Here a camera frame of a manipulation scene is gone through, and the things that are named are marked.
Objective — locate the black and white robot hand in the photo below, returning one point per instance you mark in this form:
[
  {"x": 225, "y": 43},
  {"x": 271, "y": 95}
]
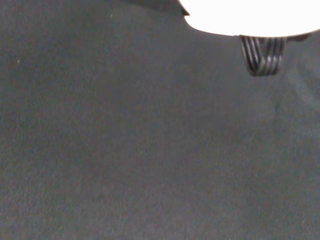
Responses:
[{"x": 250, "y": 17}]

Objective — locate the black bench cloth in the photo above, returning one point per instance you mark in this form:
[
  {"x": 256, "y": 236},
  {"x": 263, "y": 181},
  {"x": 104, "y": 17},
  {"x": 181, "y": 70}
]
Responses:
[{"x": 125, "y": 150}]

